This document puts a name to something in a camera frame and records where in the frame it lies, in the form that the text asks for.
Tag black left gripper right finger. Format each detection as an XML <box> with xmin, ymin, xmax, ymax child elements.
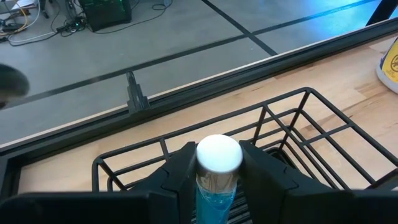
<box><xmin>238</xmin><ymin>140</ymin><xmax>354</xmax><ymax>224</ymax></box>

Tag blue toothpaste tube white cap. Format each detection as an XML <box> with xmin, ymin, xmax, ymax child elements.
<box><xmin>195</xmin><ymin>134</ymin><xmax>244</xmax><ymax>224</ymax></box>

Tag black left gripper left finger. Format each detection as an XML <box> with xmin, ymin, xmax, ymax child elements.
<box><xmin>123</xmin><ymin>141</ymin><xmax>198</xmax><ymax>224</ymax></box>

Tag yellow Lysol wipes canister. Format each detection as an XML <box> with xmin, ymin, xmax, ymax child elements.
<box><xmin>375</xmin><ymin>36</ymin><xmax>398</xmax><ymax>95</ymax></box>

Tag black computer tower green lights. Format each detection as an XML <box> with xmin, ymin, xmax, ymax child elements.
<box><xmin>77</xmin><ymin>0</ymin><xmax>132</xmax><ymax>32</ymax></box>

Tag white floor cable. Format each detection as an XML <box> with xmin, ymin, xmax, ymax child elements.
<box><xmin>7</xmin><ymin>0</ymin><xmax>58</xmax><ymax>46</ymax></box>

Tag black wire caddy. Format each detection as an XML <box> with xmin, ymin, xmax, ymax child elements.
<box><xmin>91</xmin><ymin>87</ymin><xmax>398</xmax><ymax>224</ymax></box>

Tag black table frame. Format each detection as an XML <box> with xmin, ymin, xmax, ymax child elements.
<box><xmin>0</xmin><ymin>0</ymin><xmax>398</xmax><ymax>203</ymax></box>

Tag black power strip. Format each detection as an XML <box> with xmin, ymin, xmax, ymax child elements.
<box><xmin>57</xmin><ymin>17</ymin><xmax>87</xmax><ymax>34</ymax></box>

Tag yellow floor cable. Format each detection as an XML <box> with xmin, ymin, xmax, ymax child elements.
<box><xmin>12</xmin><ymin>7</ymin><xmax>30</xmax><ymax>34</ymax></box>

